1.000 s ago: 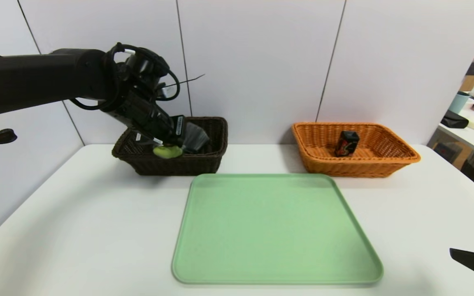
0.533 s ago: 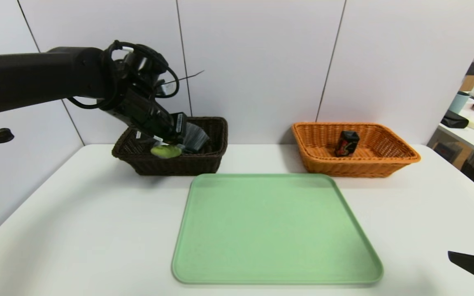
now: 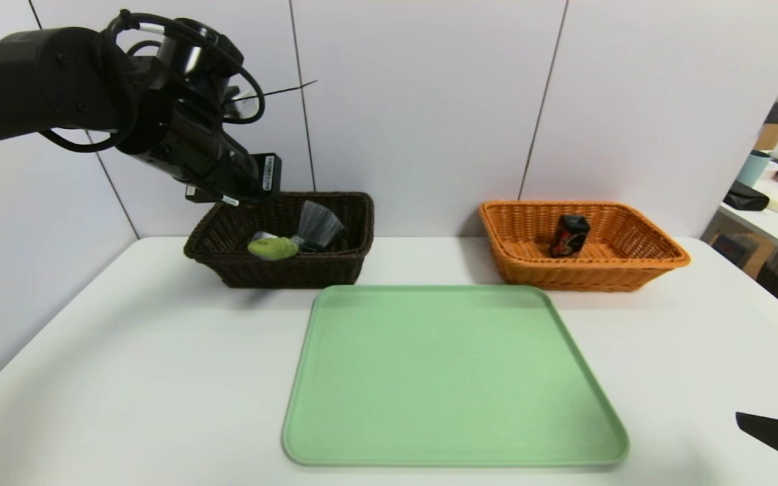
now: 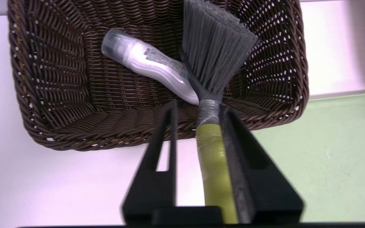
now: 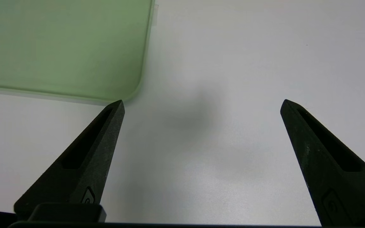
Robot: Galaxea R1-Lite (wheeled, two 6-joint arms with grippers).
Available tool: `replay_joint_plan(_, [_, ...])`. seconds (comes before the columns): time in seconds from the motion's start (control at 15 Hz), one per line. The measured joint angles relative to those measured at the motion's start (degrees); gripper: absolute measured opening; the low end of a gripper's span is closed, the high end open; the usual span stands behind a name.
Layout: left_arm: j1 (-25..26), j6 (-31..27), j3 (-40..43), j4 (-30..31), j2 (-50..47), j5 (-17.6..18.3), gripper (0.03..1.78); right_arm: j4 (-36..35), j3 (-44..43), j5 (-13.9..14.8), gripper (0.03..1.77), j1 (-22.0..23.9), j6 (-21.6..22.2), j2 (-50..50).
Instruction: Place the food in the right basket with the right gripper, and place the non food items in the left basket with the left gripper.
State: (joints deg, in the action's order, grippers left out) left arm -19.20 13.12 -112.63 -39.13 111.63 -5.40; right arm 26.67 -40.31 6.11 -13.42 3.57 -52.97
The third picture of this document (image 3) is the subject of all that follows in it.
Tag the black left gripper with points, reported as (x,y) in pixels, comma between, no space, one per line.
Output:
(267,175)

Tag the white plastic bottle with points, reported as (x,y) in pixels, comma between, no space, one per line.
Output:
(261,235)

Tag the black red gum box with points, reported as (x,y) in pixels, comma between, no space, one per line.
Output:
(570,236)

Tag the dark brown wicker basket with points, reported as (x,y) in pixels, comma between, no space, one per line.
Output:
(281,273)

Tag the orange wicker basket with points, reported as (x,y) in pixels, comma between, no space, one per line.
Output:
(632,270)

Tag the black pouch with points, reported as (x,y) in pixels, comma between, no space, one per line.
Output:
(745,197)

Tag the teal cup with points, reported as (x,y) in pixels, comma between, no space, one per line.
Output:
(752,169)

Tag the light green plastic tray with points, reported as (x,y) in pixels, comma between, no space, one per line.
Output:
(456,378)

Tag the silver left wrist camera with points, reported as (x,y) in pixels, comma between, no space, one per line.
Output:
(240,96)

